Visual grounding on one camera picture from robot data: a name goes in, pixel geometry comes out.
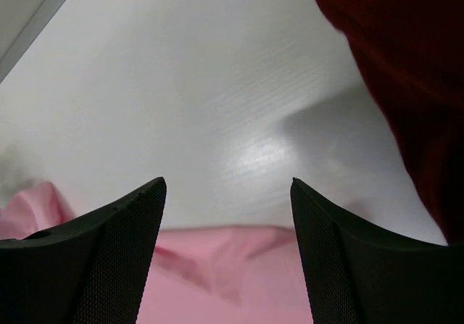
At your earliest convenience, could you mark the aluminium table edge rail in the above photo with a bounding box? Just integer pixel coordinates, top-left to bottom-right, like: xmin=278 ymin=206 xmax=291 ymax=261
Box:
xmin=1 ymin=0 xmax=66 ymax=80

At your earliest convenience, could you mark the pink t-shirt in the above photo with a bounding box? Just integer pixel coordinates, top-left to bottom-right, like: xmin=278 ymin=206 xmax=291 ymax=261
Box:
xmin=0 ymin=180 xmax=315 ymax=324

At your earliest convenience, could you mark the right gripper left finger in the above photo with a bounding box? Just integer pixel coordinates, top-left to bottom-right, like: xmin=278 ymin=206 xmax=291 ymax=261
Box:
xmin=1 ymin=178 xmax=167 ymax=324

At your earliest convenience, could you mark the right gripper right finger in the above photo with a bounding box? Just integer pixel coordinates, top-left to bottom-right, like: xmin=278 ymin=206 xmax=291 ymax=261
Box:
xmin=290 ymin=179 xmax=463 ymax=323

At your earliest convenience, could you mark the dark red t-shirt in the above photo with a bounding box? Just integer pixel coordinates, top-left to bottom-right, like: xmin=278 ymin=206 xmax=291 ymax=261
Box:
xmin=316 ymin=0 xmax=463 ymax=243

